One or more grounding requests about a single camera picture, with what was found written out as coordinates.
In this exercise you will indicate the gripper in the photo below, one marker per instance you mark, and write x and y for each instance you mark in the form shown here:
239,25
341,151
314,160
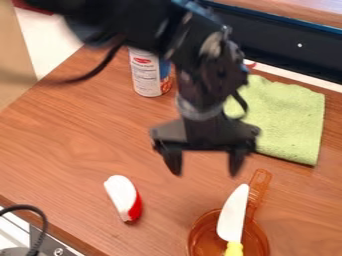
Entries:
207,131

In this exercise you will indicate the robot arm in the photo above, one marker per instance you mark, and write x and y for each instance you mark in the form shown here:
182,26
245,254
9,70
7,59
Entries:
147,23

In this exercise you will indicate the yellow knife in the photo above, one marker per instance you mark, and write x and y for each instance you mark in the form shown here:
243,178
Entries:
233,218

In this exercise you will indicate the orange pot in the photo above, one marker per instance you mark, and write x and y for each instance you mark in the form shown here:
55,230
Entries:
231,233

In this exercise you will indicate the green cloth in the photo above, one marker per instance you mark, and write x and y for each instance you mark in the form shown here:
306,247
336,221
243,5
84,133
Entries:
279,117

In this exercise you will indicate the red and white toy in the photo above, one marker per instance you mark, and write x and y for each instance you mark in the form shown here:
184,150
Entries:
123,198

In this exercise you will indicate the white can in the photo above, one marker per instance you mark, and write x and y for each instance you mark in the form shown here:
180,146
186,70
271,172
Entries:
149,75

